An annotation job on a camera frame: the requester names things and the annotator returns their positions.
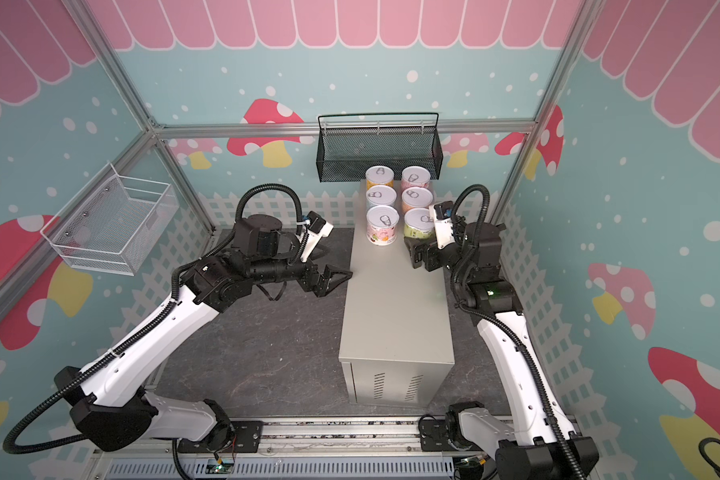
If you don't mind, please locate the green label can front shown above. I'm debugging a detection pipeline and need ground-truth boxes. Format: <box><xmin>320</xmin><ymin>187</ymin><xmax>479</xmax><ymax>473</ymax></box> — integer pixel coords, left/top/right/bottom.
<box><xmin>404</xmin><ymin>208</ymin><xmax>435</xmax><ymax>239</ymax></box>

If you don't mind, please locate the beige label can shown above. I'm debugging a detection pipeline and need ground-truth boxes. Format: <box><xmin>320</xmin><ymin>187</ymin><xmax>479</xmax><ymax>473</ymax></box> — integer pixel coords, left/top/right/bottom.
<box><xmin>366</xmin><ymin>205</ymin><xmax>400</xmax><ymax>246</ymax></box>

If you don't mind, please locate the orange label can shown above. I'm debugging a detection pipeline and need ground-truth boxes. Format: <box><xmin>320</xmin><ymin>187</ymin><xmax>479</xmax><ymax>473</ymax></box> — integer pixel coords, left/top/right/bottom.
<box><xmin>400</xmin><ymin>187</ymin><xmax>434</xmax><ymax>213</ymax></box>

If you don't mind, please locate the white lid can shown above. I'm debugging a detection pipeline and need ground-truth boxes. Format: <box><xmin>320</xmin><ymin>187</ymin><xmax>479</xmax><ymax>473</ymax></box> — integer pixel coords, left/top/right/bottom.
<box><xmin>365</xmin><ymin>185</ymin><xmax>397</xmax><ymax>210</ymax></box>

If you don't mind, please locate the pink label can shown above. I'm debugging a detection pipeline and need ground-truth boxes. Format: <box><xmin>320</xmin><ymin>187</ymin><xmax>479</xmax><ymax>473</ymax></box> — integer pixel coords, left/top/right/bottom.
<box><xmin>400</xmin><ymin>166</ymin><xmax>431</xmax><ymax>190</ymax></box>

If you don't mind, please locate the yellow label can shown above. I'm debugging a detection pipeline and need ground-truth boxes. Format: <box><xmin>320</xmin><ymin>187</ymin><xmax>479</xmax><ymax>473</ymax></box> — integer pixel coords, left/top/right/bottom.
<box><xmin>365</xmin><ymin>165</ymin><xmax>395</xmax><ymax>189</ymax></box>

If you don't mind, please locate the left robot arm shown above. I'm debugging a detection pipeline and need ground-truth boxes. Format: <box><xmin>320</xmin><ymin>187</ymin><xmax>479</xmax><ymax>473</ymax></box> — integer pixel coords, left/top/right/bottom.
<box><xmin>2</xmin><ymin>183</ymin><xmax>352</xmax><ymax>455</ymax></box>

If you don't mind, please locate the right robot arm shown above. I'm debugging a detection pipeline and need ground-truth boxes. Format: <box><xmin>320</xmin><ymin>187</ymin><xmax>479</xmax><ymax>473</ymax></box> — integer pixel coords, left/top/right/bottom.
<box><xmin>405</xmin><ymin>184</ymin><xmax>600</xmax><ymax>479</ymax></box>

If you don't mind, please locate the beige metal cabinet counter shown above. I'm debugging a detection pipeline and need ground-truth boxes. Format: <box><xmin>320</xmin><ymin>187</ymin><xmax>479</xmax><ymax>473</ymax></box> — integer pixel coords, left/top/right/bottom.
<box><xmin>338</xmin><ymin>193</ymin><xmax>455</xmax><ymax>408</ymax></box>

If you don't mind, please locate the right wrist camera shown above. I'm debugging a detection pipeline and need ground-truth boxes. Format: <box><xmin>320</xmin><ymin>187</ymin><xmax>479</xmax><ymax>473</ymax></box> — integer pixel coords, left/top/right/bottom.
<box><xmin>429</xmin><ymin>201</ymin><xmax>466</xmax><ymax>250</ymax></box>

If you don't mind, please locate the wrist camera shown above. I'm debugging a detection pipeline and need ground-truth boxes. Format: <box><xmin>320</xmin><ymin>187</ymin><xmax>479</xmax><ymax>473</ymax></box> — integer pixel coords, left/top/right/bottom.
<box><xmin>299</xmin><ymin>211</ymin><xmax>334</xmax><ymax>263</ymax></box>
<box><xmin>429</xmin><ymin>201</ymin><xmax>466</xmax><ymax>250</ymax></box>

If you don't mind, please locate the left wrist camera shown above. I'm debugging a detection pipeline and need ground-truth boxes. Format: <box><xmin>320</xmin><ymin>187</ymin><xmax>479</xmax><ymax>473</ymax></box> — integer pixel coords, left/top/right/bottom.
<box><xmin>299</xmin><ymin>211</ymin><xmax>334</xmax><ymax>263</ymax></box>

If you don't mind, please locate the black mesh wall basket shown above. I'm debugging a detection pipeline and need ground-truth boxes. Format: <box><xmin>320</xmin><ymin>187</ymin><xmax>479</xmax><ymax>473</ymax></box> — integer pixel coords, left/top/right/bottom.
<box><xmin>316</xmin><ymin>112</ymin><xmax>444</xmax><ymax>182</ymax></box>

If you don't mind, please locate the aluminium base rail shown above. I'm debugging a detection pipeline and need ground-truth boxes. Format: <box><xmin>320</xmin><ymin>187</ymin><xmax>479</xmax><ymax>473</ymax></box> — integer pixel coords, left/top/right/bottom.
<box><xmin>89</xmin><ymin>415</ymin><xmax>595</xmax><ymax>480</ymax></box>

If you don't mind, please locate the white wire wall basket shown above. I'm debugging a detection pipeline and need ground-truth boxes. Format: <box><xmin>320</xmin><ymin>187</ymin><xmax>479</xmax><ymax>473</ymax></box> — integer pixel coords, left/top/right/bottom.
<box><xmin>40</xmin><ymin>164</ymin><xmax>179</xmax><ymax>276</ymax></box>

